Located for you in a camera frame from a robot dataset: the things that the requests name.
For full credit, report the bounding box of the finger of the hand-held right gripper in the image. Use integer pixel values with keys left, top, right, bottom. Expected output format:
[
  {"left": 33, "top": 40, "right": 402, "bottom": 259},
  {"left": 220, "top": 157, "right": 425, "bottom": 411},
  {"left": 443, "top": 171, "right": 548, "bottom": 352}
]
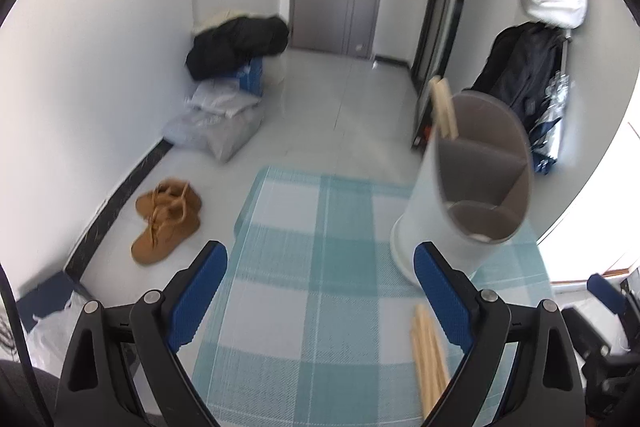
[{"left": 587, "top": 273, "right": 629, "bottom": 315}]

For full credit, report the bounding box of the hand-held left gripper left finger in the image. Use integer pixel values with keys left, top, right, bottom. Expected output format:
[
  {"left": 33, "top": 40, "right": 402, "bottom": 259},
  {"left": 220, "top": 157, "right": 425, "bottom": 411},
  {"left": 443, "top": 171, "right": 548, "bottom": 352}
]
[{"left": 52, "top": 241, "right": 228, "bottom": 427}]

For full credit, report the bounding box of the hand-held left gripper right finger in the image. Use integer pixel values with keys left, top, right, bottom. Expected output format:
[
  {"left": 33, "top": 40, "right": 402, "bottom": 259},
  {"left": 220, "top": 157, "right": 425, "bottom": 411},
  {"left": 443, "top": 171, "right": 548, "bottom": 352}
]
[{"left": 414, "top": 242, "right": 587, "bottom": 427}]

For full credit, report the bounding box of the white utensil holder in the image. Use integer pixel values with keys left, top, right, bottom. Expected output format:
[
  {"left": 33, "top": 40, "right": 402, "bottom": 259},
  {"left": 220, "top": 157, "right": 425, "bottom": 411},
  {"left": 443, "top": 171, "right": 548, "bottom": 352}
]
[{"left": 391, "top": 91, "right": 535, "bottom": 282}]

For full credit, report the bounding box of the teal checked tablecloth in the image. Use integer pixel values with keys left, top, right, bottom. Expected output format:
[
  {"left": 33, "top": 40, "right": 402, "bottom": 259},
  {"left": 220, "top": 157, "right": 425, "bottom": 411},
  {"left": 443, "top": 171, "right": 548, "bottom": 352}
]
[{"left": 192, "top": 164, "right": 553, "bottom": 427}]

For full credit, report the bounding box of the dark blue flat box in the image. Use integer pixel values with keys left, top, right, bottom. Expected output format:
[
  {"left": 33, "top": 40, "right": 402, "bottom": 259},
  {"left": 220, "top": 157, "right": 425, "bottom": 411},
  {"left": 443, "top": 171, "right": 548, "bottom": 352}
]
[{"left": 16, "top": 272, "right": 92, "bottom": 334}]

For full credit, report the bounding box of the white plastic bag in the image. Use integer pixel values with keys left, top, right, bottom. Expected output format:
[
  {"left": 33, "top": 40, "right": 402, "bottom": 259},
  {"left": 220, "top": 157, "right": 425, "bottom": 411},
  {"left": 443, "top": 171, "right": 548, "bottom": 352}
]
[{"left": 24, "top": 292, "right": 103, "bottom": 375}]

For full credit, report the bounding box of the grey plastic package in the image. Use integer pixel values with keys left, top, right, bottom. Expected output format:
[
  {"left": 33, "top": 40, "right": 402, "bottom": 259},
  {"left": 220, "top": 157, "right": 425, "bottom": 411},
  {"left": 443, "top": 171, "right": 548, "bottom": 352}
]
[{"left": 165, "top": 107, "right": 265, "bottom": 164}]

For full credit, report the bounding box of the blue and silver bag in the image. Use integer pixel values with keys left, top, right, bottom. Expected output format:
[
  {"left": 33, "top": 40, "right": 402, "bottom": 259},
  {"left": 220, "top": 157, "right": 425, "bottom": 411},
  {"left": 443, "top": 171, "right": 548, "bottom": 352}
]
[{"left": 529, "top": 74, "right": 572, "bottom": 174}]

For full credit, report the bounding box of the white plastic package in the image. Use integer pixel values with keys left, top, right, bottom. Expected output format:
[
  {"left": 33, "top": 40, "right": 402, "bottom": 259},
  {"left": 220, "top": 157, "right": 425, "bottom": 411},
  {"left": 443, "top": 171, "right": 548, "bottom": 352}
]
[{"left": 187, "top": 79, "right": 261, "bottom": 118}]

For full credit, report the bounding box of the person's left leg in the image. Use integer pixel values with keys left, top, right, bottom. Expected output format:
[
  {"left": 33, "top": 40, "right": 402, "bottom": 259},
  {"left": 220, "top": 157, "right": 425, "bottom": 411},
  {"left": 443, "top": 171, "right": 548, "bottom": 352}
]
[{"left": 0, "top": 359, "right": 56, "bottom": 427}]

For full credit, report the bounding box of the blue cardboard box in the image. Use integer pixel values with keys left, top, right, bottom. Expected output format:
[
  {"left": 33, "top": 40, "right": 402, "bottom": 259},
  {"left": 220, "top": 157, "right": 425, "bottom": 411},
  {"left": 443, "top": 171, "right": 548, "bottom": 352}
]
[{"left": 234, "top": 57, "right": 265, "bottom": 98}]

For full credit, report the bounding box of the black backpack hanging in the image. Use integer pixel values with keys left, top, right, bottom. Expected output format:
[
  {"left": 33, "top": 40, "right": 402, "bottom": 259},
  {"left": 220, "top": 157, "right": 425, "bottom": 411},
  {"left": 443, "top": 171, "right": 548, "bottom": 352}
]
[{"left": 466, "top": 23, "right": 569, "bottom": 142}]

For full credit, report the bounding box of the black jacket pile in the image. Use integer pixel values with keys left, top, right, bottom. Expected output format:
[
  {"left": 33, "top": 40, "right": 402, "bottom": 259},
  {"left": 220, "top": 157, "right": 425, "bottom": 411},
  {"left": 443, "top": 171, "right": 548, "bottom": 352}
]
[{"left": 186, "top": 16, "right": 290, "bottom": 80}]

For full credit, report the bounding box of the cream fabric item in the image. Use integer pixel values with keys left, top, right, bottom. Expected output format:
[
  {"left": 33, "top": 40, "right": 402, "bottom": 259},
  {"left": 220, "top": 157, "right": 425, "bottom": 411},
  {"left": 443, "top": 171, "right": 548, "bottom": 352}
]
[{"left": 195, "top": 9, "right": 251, "bottom": 32}]

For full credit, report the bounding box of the black framed glass door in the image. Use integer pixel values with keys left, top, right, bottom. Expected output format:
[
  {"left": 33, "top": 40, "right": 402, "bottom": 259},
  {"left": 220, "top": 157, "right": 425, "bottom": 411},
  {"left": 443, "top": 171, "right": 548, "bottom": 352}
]
[{"left": 411, "top": 0, "right": 482, "bottom": 150}]

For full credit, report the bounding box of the black cable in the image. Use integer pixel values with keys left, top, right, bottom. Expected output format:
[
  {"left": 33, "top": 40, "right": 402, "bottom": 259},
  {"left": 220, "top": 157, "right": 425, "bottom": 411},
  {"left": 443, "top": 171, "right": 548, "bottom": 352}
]
[{"left": 0, "top": 264, "right": 53, "bottom": 427}]

